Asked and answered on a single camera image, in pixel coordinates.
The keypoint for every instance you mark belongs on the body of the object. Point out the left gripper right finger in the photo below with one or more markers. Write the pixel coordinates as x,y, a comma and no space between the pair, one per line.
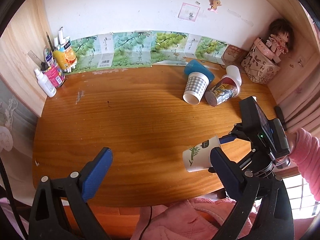
274,219

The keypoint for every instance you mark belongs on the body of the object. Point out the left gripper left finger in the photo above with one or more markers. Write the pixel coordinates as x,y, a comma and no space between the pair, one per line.
48,219

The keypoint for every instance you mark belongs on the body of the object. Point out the white panda paper cup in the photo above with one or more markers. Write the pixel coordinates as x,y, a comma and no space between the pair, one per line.
197,158

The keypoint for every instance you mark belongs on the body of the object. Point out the robot print paper cup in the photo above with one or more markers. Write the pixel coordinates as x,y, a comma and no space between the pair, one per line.
227,88

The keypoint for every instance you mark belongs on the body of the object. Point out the white plastic cup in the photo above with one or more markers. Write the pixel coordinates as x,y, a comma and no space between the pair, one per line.
232,76

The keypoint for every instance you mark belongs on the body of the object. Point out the grey checkered paper cup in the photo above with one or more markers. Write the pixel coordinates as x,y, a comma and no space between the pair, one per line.
195,88

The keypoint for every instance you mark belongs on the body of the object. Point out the blue plastic cup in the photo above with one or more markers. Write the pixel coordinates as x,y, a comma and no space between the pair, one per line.
195,66

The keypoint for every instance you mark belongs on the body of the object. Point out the right hand pink sleeve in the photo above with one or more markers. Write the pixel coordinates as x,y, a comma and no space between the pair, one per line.
291,138

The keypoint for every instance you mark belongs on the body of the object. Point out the black phone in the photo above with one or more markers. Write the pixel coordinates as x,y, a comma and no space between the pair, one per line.
280,116

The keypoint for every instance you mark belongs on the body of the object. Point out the pink clothing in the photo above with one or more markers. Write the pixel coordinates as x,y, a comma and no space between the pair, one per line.
201,218

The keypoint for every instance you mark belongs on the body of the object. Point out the letter print storage box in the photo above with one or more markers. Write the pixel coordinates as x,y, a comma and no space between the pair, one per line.
258,67

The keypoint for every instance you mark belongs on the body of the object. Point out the pink round case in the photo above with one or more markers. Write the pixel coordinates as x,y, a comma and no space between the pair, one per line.
262,47

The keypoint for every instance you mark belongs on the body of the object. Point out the brown haired rag doll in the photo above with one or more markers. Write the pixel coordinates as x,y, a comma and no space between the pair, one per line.
281,39

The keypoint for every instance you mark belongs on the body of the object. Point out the white plastic bottle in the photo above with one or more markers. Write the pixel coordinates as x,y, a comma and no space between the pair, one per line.
45,83

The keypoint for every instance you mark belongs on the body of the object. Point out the pink patterned box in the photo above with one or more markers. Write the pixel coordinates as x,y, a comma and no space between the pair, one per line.
55,75

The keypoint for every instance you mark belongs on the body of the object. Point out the orange juice carton pen holder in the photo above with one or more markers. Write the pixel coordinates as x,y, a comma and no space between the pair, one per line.
66,57

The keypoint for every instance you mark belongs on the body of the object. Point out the blue white tube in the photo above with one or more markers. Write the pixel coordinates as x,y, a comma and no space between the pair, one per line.
48,56

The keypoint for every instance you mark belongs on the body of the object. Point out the green grape paper sheet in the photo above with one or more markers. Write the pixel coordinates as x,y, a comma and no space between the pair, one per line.
142,49

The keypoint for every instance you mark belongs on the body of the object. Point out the pony wall sticker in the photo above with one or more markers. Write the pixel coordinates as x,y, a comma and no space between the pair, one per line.
214,4

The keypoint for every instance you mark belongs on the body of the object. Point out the pink framed wall sticker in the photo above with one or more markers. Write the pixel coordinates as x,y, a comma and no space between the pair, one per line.
188,12

